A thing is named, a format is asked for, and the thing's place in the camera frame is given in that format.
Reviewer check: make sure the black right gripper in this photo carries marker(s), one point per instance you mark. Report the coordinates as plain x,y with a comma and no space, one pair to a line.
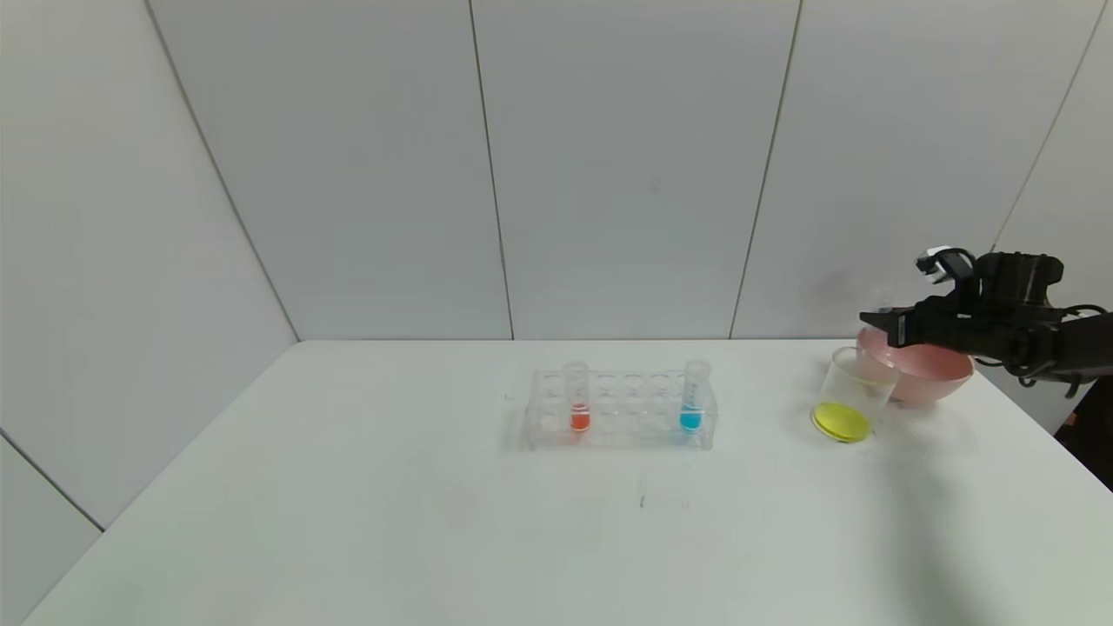
904,329

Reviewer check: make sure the test tube with blue pigment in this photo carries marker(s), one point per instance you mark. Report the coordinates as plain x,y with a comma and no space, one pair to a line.
691,419

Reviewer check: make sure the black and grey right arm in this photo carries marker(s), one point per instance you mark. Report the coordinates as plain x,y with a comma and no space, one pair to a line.
1087,348

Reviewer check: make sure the clear plastic beaker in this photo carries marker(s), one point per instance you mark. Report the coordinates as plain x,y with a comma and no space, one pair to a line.
856,391

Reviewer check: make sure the clear plastic test tube rack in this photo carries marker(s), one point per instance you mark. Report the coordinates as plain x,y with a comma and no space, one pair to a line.
626,430

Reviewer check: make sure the test tube with red pigment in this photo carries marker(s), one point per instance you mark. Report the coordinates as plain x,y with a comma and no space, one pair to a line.
579,417

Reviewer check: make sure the pink plastic bowl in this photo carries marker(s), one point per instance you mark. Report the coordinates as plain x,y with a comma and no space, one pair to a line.
922,378

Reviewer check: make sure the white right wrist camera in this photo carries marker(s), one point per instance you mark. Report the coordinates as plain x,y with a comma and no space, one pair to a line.
935,261

